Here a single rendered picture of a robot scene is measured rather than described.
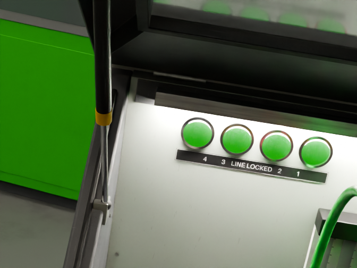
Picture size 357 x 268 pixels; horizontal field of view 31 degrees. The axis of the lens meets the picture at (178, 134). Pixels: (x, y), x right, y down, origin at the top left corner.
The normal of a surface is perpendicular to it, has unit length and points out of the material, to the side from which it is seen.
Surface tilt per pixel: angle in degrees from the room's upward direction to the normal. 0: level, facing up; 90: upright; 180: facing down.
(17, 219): 0
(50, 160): 90
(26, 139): 90
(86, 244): 43
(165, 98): 90
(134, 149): 90
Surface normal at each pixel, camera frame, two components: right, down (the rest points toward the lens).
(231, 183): -0.04, 0.34
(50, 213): 0.15, -0.92
